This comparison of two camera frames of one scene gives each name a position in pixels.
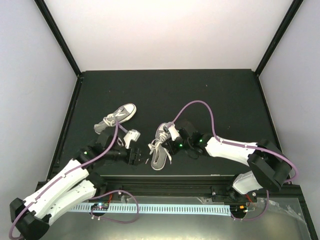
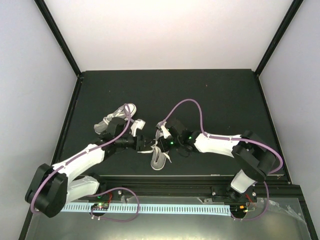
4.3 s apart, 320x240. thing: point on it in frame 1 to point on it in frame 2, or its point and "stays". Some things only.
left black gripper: [135, 160] to [140, 145]
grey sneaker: [158, 154] stays
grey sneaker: [122, 113] stays
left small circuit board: [100, 206] stays
